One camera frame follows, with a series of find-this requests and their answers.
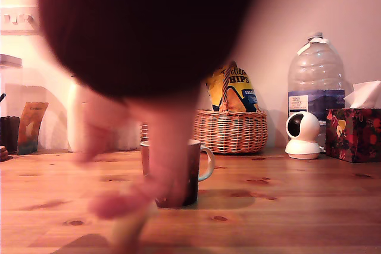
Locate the person's hand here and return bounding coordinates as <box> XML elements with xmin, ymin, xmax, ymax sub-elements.
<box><xmin>74</xmin><ymin>86</ymin><xmax>199</xmax><ymax>219</ymax></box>

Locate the clear bottle with dark lid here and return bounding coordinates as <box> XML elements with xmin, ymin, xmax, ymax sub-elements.
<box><xmin>114</xmin><ymin>117</ymin><xmax>141</xmax><ymax>151</ymax></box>

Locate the dark mug with planet print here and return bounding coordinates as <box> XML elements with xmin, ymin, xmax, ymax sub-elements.
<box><xmin>139</xmin><ymin>139</ymin><xmax>216</xmax><ymax>209</ymax></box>

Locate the yellow tortilla chips bag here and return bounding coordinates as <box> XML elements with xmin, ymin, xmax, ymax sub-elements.
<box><xmin>205</xmin><ymin>63</ymin><xmax>261</xmax><ymax>112</ymax></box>

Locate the orange stand-up pouch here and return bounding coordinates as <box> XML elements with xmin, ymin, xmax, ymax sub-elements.
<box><xmin>17</xmin><ymin>101</ymin><xmax>49</xmax><ymax>156</ymax></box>

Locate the dark brown container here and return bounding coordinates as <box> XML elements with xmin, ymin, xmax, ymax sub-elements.
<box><xmin>0</xmin><ymin>116</ymin><xmax>20</xmax><ymax>154</ymax></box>

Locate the large clear water bottle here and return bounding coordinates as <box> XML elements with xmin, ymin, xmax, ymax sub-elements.
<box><xmin>287</xmin><ymin>31</ymin><xmax>346</xmax><ymax>148</ymax></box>

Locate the dark floral tissue box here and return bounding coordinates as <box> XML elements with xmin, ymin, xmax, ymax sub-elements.
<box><xmin>325</xmin><ymin>107</ymin><xmax>381</xmax><ymax>163</ymax></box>

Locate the white tissue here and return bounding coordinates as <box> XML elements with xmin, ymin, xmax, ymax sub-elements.
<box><xmin>343</xmin><ymin>80</ymin><xmax>381</xmax><ymax>109</ymax></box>

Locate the wicker basket with handle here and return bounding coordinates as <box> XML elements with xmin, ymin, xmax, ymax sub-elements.
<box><xmin>193</xmin><ymin>60</ymin><xmax>268</xmax><ymax>154</ymax></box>

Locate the small white round camera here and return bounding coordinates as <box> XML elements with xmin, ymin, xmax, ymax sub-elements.
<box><xmin>285</xmin><ymin>111</ymin><xmax>321</xmax><ymax>159</ymax></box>

